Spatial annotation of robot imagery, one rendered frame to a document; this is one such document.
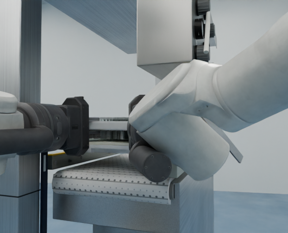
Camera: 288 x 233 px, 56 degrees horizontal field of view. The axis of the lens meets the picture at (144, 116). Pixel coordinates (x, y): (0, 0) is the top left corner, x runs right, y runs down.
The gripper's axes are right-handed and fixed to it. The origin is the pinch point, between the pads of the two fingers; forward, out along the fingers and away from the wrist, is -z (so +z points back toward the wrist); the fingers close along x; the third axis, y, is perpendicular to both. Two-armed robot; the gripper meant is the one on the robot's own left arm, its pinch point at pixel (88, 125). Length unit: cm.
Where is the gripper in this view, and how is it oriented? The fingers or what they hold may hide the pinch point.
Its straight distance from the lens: 61.4
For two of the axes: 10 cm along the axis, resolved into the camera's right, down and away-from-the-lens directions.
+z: -4.5, 0.0, -8.9
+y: 8.9, -0.1, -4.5
